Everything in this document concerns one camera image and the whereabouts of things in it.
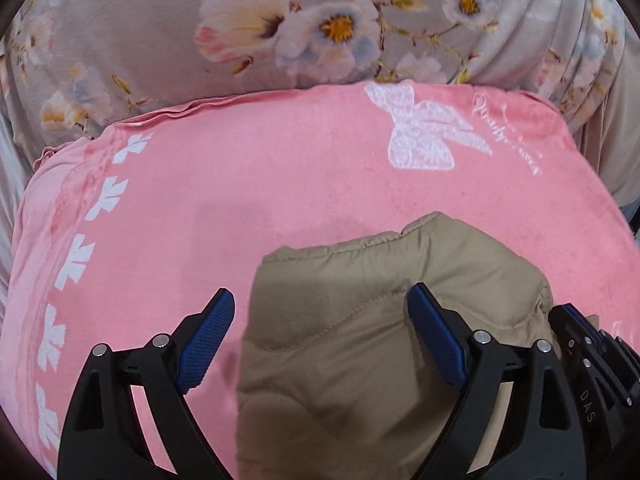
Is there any pink blanket with white bows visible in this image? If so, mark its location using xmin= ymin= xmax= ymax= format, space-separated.
xmin=0 ymin=79 xmax=633 ymax=480

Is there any khaki quilted jacket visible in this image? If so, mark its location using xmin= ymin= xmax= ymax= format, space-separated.
xmin=235 ymin=211 xmax=557 ymax=480

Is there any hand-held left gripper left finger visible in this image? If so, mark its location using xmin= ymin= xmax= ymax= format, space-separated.
xmin=56 ymin=288 xmax=236 ymax=480

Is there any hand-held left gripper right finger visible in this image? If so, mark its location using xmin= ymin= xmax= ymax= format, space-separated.
xmin=406 ymin=282 xmax=590 ymax=480

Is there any grey floral bed sheet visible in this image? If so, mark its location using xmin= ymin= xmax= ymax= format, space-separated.
xmin=0 ymin=0 xmax=640 ymax=211

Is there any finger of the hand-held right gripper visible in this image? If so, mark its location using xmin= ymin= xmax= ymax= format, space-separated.
xmin=548 ymin=303 xmax=640 ymax=408

